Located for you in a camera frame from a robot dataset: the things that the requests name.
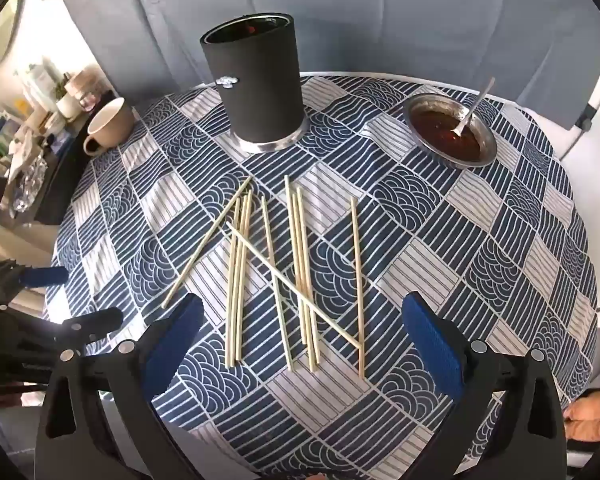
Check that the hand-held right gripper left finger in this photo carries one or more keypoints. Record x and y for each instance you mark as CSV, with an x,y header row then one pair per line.
x,y
175,340

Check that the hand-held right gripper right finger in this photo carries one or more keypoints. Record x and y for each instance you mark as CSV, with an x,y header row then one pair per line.
x,y
432,345

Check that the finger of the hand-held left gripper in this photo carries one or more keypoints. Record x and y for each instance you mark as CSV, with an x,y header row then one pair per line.
x,y
97,320
45,275

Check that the pile of wooden chopsticks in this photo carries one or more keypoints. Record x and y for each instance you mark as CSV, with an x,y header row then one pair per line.
x,y
300,240

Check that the black cylindrical utensil holder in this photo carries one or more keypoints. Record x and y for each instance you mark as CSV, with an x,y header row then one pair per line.
x,y
260,90

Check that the crumpled clear plastic wrap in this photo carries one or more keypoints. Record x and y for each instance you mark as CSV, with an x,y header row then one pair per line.
x,y
27,185

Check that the black side shelf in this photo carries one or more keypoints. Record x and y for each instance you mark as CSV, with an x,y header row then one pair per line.
x,y
62,180

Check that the blue white patterned tablecloth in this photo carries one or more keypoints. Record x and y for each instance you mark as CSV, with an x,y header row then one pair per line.
x,y
430,260

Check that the cluster of toiletry bottles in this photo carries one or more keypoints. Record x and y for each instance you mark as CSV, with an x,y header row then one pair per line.
x,y
30,110

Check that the white pot with green plant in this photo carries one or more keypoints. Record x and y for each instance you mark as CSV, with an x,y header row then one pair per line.
x,y
66,105

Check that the beige mug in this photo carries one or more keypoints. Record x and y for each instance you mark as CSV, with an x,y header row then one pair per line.
x,y
111,122

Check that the pink glass jar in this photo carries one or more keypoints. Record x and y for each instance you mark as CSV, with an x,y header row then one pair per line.
x,y
91,99

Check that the metal bowl with dark sauce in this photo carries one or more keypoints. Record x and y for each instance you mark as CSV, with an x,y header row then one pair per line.
x,y
440,132

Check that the metal spoon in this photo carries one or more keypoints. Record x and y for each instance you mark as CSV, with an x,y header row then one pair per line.
x,y
472,107

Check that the black clamp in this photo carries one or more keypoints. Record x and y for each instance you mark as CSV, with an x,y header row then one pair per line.
x,y
586,120

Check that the oval wall mirror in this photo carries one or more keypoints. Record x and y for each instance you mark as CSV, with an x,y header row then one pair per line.
x,y
0,40

